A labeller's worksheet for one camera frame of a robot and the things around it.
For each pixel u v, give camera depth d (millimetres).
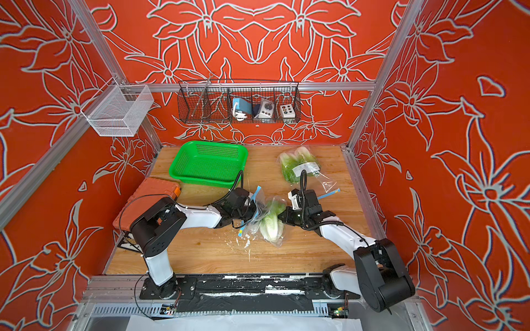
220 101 1005
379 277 412
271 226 812
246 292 729
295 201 791
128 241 835
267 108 904
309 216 673
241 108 846
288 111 946
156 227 491
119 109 919
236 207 731
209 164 1102
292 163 1014
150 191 951
